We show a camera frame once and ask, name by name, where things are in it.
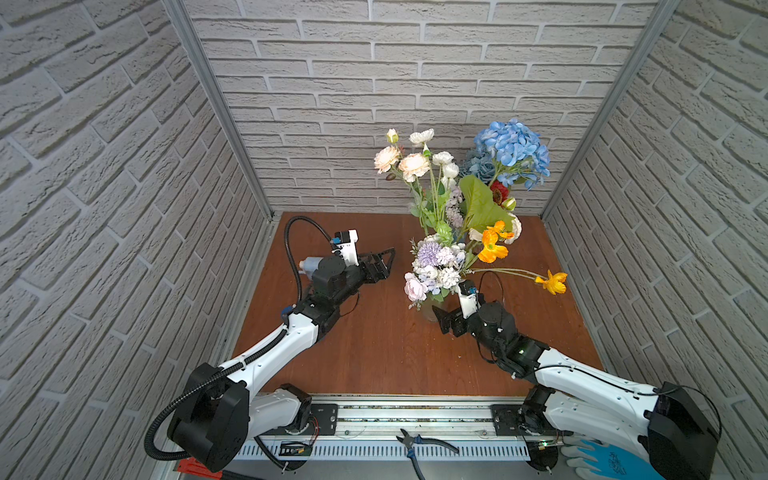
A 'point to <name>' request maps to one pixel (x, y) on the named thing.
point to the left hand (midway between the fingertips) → (385, 248)
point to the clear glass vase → (427, 308)
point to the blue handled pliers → (410, 441)
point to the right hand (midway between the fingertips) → (448, 299)
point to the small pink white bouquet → (437, 270)
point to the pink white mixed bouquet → (453, 209)
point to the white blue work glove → (603, 460)
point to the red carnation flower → (499, 192)
